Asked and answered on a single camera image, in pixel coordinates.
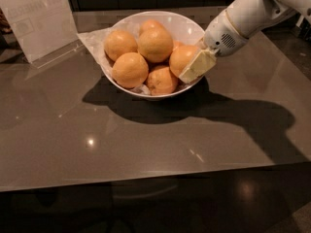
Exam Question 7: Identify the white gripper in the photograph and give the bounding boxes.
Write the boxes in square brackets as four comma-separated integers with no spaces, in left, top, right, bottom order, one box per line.
[179,10,248,83]

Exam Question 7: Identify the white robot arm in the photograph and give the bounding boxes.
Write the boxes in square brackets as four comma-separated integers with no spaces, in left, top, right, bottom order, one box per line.
[178,0,311,83]

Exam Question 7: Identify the small hidden orange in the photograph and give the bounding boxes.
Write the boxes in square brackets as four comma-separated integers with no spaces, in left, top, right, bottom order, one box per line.
[173,40,184,51]

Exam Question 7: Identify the white paper liner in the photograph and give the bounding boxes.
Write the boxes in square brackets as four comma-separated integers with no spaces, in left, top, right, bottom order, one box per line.
[78,28,151,97]

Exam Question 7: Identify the clear acrylic sign holder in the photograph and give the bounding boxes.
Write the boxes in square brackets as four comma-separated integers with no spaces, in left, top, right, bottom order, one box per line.
[0,0,78,63]

